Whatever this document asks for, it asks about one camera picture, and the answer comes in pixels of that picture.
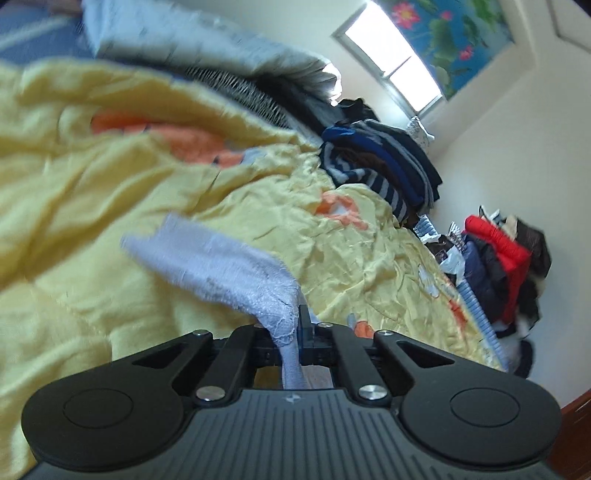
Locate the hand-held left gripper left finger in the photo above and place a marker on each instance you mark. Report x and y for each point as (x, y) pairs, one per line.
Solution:
(267, 342)

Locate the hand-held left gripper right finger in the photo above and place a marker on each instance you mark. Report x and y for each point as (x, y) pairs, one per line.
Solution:
(304, 333)

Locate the small lavender garment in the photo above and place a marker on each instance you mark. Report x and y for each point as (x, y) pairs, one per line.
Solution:
(221, 263)

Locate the pile of striped dark clothes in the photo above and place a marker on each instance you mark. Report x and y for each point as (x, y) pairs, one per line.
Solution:
(378, 161)

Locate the white plastic bag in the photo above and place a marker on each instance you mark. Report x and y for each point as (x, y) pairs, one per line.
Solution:
(450, 263)

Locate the light blue knit blanket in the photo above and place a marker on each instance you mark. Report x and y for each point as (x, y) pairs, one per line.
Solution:
(478, 318)

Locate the navy jacket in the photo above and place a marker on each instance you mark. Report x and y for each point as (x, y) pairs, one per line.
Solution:
(480, 272)

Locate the red jacket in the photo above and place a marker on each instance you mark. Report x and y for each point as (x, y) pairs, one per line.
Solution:
(501, 251)

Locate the yellow printed blanket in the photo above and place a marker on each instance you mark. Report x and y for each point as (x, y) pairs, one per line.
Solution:
(106, 184)

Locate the black garment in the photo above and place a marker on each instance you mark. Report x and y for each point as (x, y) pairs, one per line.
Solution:
(341, 110)

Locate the white patterned pillow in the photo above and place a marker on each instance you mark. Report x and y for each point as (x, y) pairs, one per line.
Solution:
(420, 131)

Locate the dark brown garment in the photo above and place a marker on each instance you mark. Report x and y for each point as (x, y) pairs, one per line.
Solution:
(535, 244)

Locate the black white striped cloth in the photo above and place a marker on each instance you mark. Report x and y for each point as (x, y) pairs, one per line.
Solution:
(244, 92)

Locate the wooden door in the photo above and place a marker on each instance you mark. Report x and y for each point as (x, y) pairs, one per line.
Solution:
(579, 438)

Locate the window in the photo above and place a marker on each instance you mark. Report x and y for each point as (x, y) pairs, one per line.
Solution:
(388, 50)

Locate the light grey quilt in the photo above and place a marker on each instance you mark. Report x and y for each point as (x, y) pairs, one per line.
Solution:
(198, 37)

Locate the floral lotus curtain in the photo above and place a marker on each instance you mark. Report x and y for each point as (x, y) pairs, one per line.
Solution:
(443, 32)

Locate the blue bedsheet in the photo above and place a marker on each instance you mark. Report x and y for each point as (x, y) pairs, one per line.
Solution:
(32, 32)

